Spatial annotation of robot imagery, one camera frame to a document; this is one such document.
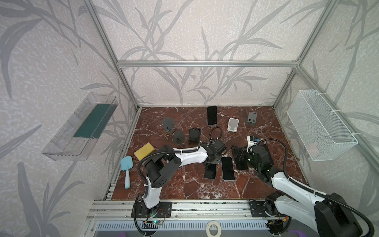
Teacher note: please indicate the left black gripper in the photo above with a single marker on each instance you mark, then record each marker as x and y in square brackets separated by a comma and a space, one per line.
[214, 157]

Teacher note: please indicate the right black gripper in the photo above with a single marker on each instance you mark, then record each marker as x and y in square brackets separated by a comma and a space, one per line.
[245, 155]

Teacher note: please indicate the black phone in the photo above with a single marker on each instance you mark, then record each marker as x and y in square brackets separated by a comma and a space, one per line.
[212, 115]
[241, 164]

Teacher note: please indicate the green-edged phone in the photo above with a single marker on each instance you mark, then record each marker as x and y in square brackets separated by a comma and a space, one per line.
[210, 171]

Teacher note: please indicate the purple-edged phone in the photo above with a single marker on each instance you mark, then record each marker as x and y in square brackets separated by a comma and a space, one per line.
[269, 151]

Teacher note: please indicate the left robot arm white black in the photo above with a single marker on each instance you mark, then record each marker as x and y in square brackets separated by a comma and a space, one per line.
[158, 168]

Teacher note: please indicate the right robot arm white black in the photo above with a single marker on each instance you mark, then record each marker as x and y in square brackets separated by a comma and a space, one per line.
[328, 215]

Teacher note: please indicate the black phone stand centre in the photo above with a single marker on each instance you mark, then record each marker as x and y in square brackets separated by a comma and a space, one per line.
[194, 135]

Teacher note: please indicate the white phone stand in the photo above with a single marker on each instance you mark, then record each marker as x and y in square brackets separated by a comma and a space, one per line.
[233, 125]

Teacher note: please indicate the dark round phone stand left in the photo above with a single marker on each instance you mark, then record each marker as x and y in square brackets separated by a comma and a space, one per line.
[179, 137]

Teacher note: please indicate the grey phone stand rear right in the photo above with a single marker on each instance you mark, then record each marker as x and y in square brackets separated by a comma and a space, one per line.
[251, 119]

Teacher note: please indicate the grey round phone stand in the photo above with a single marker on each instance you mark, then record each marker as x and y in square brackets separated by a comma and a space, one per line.
[168, 125]

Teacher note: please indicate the yellow sponge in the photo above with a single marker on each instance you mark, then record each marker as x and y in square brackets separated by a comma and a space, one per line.
[144, 151]

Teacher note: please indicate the white tape roll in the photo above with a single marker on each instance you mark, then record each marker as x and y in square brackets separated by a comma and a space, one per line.
[213, 229]

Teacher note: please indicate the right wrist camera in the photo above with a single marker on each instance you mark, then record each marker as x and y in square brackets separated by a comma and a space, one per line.
[251, 141]

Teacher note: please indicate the white wire mesh basket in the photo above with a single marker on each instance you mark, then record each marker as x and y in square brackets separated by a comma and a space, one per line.
[323, 133]

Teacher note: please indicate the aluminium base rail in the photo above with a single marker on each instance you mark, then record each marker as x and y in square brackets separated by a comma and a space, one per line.
[200, 209]

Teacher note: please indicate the clear plastic wall bin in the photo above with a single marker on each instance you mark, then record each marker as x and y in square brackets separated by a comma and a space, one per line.
[78, 136]

